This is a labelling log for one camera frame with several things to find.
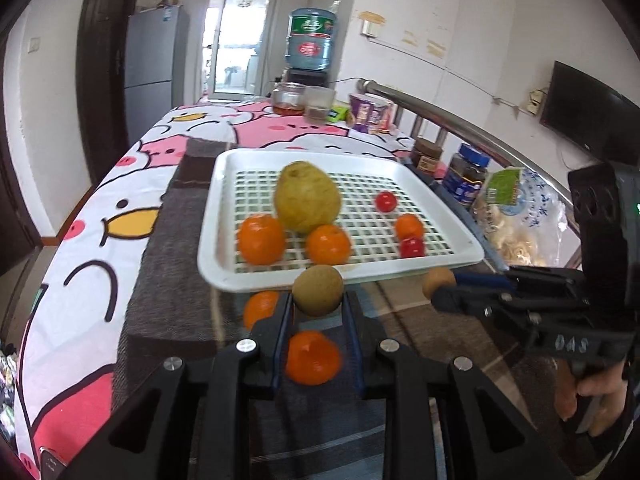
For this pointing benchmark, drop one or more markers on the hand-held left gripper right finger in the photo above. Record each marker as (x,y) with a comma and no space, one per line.
(354,345)

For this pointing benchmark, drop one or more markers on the white perforated plastic tray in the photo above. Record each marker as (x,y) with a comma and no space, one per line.
(240,170)

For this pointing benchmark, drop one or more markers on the medium orange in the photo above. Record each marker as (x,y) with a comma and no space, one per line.
(328,245)

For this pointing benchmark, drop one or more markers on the brown kiwi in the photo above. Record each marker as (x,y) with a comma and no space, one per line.
(317,291)

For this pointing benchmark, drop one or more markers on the blue water jug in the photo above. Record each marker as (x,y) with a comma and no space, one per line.
(310,35)

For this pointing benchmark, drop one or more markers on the grey refrigerator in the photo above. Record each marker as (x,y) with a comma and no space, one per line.
(150,85)

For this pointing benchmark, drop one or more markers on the chrome bed rail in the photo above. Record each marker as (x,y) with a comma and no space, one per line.
(450,115)

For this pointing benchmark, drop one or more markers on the person's right hand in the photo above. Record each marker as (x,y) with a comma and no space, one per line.
(607,390)

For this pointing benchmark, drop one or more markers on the glass jar with red contents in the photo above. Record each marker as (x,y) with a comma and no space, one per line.
(288,100)

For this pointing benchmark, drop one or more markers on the glass balcony door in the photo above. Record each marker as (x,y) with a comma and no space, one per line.
(240,35)

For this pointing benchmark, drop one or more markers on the green snack packet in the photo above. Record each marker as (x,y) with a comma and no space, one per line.
(338,114)

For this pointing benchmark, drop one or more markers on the large yellow-green pear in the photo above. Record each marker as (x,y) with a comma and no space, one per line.
(307,202)

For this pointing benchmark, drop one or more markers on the clear plastic cup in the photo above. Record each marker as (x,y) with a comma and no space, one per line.
(319,104)

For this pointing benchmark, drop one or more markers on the water dispenser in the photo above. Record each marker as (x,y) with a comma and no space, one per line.
(305,77)

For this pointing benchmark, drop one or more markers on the small brown round fruit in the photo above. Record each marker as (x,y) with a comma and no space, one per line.
(436,280)

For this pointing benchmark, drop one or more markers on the black television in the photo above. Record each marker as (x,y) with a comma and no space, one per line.
(585,105)

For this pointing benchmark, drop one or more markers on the red tomato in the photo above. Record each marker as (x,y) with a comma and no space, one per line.
(412,248)
(386,201)

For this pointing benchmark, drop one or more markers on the clear bag of noodles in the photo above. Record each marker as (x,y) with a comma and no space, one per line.
(525,225)

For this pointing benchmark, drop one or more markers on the large orange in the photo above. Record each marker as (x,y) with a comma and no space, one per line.
(261,240)

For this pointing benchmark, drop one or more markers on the blue lid jar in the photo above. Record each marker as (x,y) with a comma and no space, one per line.
(465,177)

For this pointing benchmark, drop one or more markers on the brown jar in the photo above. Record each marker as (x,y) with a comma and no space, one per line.
(426,157)

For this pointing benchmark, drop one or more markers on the white wall switch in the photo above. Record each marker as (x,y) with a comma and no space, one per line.
(34,45)

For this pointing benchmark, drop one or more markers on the purple instant noodle cup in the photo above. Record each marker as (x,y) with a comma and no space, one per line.
(372,114)

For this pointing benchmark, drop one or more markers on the small mandarin orange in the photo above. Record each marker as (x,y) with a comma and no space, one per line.
(260,308)
(409,226)
(312,358)

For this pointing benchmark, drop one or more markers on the white wall socket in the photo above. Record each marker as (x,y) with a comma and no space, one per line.
(534,102)

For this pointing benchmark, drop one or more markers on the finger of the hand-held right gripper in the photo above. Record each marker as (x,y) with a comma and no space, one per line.
(480,279)
(465,300)

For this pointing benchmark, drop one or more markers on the yellowed wall socket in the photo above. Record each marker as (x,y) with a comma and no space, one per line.
(371,25)

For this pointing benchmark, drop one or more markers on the dark wooden door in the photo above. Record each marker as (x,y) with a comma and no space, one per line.
(102,85)

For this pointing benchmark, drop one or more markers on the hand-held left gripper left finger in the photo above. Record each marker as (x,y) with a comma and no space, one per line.
(281,345)

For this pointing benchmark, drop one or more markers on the cartoon printed blanket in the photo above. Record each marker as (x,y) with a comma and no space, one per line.
(75,285)

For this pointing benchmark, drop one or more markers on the dark flat object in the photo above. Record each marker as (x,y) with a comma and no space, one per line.
(50,465)

